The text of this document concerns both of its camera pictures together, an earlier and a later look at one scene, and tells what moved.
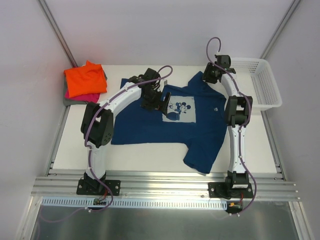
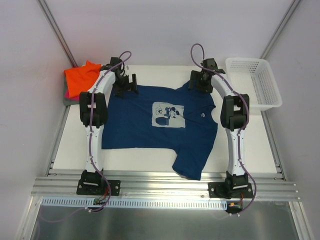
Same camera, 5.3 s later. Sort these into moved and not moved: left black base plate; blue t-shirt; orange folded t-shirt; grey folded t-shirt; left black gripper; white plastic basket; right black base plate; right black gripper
Moved: right black gripper; blue t-shirt; left black gripper
Not moved: right black base plate; left black base plate; grey folded t-shirt; white plastic basket; orange folded t-shirt
